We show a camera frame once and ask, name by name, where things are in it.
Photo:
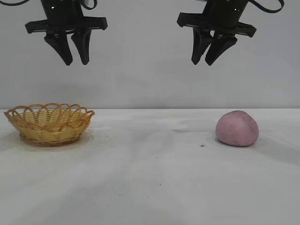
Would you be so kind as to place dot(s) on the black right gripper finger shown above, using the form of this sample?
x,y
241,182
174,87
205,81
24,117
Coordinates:
x,y
200,44
220,47

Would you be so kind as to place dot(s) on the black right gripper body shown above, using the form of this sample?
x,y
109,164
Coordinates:
x,y
222,11

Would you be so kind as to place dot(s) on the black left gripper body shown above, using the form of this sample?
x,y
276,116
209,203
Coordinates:
x,y
62,11

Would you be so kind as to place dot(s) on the yellow woven wicker basket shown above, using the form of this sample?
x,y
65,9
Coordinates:
x,y
51,136

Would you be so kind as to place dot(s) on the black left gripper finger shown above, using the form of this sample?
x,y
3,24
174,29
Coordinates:
x,y
59,47
83,47

